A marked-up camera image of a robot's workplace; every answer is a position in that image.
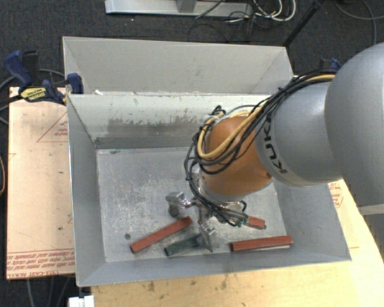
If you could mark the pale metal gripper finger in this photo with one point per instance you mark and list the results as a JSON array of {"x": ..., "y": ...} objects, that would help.
[
  {"x": 174, "y": 201},
  {"x": 209, "y": 237}
]

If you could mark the dark green flat block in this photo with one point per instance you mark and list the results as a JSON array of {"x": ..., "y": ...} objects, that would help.
[{"x": 180, "y": 245}]

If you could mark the grey metal bin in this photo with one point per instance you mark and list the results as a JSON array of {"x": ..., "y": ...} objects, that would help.
[{"x": 140, "y": 184}]

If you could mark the red-brown flat block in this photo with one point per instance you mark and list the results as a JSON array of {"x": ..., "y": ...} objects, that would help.
[
  {"x": 256, "y": 222},
  {"x": 161, "y": 234},
  {"x": 260, "y": 243}
]

